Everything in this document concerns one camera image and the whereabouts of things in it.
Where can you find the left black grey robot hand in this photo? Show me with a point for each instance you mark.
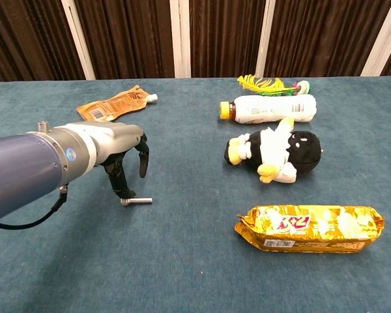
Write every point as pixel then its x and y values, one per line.
pixel 117 137

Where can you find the small silver metal bolt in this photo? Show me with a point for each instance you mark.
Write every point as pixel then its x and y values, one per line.
pixel 140 201

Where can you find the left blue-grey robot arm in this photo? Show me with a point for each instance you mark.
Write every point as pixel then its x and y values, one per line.
pixel 19 169

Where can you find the orange spout drink pouch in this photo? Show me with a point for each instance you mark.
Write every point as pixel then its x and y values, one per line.
pixel 117 104

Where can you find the dark brown pleated curtain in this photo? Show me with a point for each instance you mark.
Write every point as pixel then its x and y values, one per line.
pixel 133 39

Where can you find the teal felt table cloth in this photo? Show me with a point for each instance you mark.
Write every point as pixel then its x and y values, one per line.
pixel 182 277

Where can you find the white bottle with yellow cap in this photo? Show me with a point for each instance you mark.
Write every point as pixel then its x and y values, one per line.
pixel 273 109

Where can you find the black white plush doll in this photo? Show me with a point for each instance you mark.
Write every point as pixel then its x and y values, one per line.
pixel 303 150

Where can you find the yellow green feather shuttlecock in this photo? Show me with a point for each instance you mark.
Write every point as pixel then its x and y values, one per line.
pixel 303 88

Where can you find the golden foil snack package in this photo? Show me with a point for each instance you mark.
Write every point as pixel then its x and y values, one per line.
pixel 329 228

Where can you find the white frame post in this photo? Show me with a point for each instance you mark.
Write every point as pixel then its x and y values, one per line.
pixel 79 42
pixel 180 39
pixel 384 39
pixel 265 39

